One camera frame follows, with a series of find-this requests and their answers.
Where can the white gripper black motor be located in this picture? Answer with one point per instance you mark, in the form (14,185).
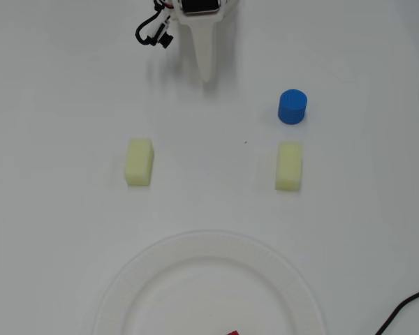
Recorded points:
(202,31)

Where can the red cube block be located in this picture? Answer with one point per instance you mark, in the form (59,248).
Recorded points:
(233,333)

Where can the pale yellow foam block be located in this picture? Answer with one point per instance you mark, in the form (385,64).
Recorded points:
(288,167)
(139,162)

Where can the blue ribbed cylinder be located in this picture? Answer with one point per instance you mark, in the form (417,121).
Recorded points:
(292,106)

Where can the white paper plate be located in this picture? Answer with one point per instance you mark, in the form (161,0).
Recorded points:
(195,296)

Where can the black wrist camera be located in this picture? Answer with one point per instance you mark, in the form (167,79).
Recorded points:
(163,39)

